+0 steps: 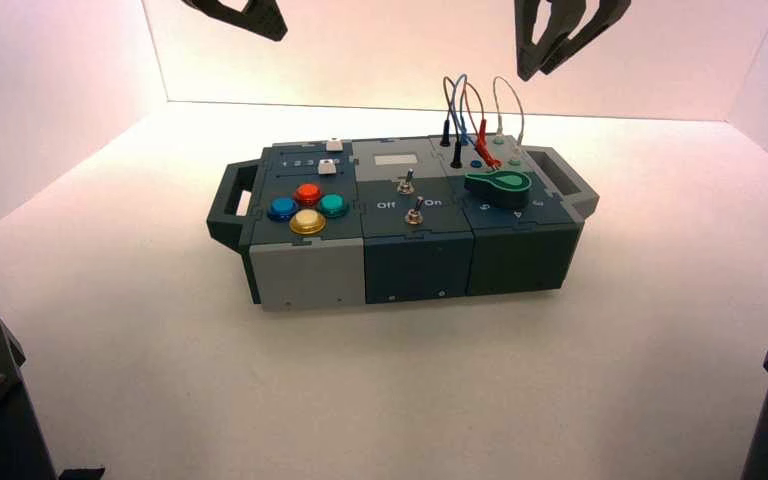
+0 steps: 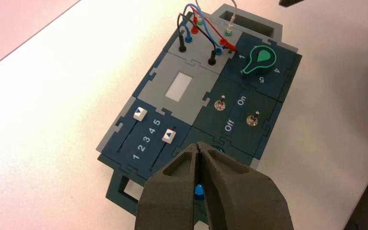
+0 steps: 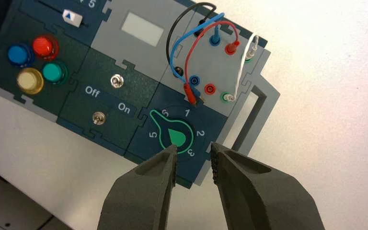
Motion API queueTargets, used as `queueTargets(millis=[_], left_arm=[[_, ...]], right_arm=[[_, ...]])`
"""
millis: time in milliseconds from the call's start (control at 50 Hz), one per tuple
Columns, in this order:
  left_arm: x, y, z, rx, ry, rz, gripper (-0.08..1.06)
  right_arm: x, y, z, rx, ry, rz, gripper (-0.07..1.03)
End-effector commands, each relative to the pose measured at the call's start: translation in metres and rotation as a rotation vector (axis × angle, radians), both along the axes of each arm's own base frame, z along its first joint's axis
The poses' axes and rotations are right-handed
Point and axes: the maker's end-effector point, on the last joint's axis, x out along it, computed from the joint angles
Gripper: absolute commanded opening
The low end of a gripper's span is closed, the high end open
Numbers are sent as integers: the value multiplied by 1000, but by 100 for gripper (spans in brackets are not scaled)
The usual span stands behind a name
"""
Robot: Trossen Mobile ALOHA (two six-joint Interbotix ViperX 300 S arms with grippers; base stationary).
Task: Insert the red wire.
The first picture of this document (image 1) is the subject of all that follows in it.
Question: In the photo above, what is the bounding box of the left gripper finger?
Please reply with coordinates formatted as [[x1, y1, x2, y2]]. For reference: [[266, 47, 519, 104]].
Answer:
[[181, 0, 288, 42]]

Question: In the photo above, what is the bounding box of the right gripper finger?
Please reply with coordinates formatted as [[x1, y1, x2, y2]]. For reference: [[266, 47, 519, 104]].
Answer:
[[539, 0, 632, 75], [515, 0, 587, 82]]

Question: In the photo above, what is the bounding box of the red jumper wire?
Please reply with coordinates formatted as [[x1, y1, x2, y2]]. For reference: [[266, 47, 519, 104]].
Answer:
[[461, 80, 501, 170]]

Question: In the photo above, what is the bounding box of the green teardrop rotary knob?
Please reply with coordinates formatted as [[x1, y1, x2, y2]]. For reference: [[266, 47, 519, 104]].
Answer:
[[464, 170, 532, 210]]

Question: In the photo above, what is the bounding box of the red push button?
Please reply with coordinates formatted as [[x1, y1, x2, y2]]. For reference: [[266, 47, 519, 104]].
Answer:
[[293, 183, 324, 207]]

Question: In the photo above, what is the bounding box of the blue push button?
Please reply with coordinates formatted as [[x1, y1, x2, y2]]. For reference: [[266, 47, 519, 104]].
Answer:
[[267, 197, 299, 223]]

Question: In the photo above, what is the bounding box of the green push button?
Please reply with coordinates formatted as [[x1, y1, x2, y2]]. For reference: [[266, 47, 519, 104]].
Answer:
[[317, 193, 351, 219]]

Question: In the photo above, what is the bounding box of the yellow push button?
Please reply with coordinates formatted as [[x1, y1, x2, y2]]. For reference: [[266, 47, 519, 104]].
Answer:
[[289, 209, 327, 236]]

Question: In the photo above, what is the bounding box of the dark teal grey control box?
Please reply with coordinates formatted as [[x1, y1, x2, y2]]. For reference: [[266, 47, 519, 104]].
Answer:
[[206, 135, 601, 313]]

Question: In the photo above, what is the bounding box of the white jumper wire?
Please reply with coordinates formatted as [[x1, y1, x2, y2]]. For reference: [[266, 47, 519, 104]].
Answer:
[[491, 76, 526, 164]]

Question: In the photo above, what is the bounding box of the black jumper wire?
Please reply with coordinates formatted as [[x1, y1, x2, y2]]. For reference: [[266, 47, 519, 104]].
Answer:
[[439, 76, 463, 169]]

